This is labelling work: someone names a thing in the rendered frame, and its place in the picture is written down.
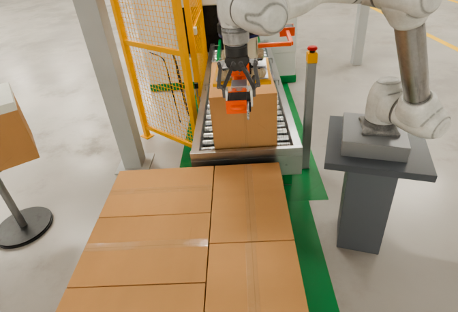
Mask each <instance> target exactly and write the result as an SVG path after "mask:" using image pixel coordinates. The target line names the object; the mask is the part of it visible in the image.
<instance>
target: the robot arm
mask: <svg viewBox="0 0 458 312"><path fill-rule="evenodd" d="M441 2H442V0H217V13H218V17H219V20H220V23H221V30H222V38H223V44H225V51H226V58H225V60H222V61H221V60H218V62H217V66H218V76H217V89H221V90H222V96H223V98H226V101H228V87H226V86H227V84H228V81H229V78H230V75H231V73H232V71H234V72H235V71H242V70H243V73H244V74H245V76H246V78H247V79H248V81H249V83H250V85H251V86H250V97H251V107H253V97H255V96H256V88H257V87H260V78H259V75H258V69H257V58H255V59H250V58H249V57H248V50H247V43H248V42H249V33H253V34H255V35H260V36H271V35H275V34H277V33H279V32H280V31H282V30H283V29H284V27H285V26H286V24H287V22H288V21H289V20H290V19H292V18H296V17H298V16H302V15H304V14H306V13H308V12H309V11H310V10H312V9H314V8H315V7H316V6H318V5H320V4H321V3H345V4H361V5H366V6H369V7H374V8H377V9H380V10H381V11H382V13H383V14H384V16H385V18H386V19H387V21H388V23H389V25H390V26H392V28H394V33H395V42H396V47H397V56H398V62H399V71H400V76H401V80H400V79H398V78H396V77H393V76H384V77H381V78H379V79H378V80H377V81H375V82H374V84H373V85H372V87H371V89H370V91H369V94H368V97H367V102H366V106H365V116H360V117H359V118H358V119H359V121H360V122H361V128H362V133H361V134H362V135H363V136H389V137H394V138H400V135H401V134H400V133H399V132H398V129H397V127H398V128H400V129H402V130H404V131H406V132H408V133H409V134H412V135H414V136H416V137H419V138H424V139H435V138H440V137H441V136H443V135H444V134H445V133H446V132H447V131H448V129H449V127H450V126H451V117H450V115H449V113H448V111H447V110H446V109H444V108H443V106H442V104H441V103H440V100H439V99H438V96H437V95H436V93H435V92H433V91H432V90H430V83H429V64H428V53H427V34H426V23H425V21H426V20H427V19H428V17H429V15H430V14H432V13H434V12H435V11H436V10H437V9H438V8H439V6H440V4H441ZM249 62H250V63H251V65H253V69H254V75H255V78H256V83H254V81H253V79H252V77H251V75H250V73H249V71H248V70H247V67H246V66H247V64H248V63H249ZM224 64H226V65H227V66H228V67H229V69H228V73H227V75H226V78H225V80H224V83H223V84H221V79H222V67H223V66H224Z"/></svg>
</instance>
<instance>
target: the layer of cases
mask: <svg viewBox="0 0 458 312"><path fill-rule="evenodd" d="M55 312H309V309H308V306H307V299H306V295H305V289H304V285H303V279H302V275H301V269H300V265H299V259H298V255H297V251H296V245H295V241H294V234H293V231H292V224H291V220H290V214H289V210H288V204H287V200H286V194H285V190H284V184H283V180H282V176H281V170H280V166H279V162H275V163H251V164H238V165H225V166H215V168H214V166H200V167H188V168H164V169H151V170H127V171H119V174H118V176H117V178H116V180H115V182H114V185H113V186H112V189H111V191H110V193H109V195H108V198H107V200H106V202H105V204H104V207H103V209H102V211H101V213H100V215H99V219H97V222H96V224H95V226H94V228H93V231H92V233H91V235H90V237H89V239H88V241H87V244H86V246H85V248H84V250H83V252H82V255H81V257H80V259H79V261H78V263H77V265H76V268H75V270H74V272H73V274H72V277H71V279H70V281H69V283H68V285H67V289H65V292H64V294H63V296H62V298H61V301H60V303H59V305H58V307H57V310H56V311H55Z"/></svg>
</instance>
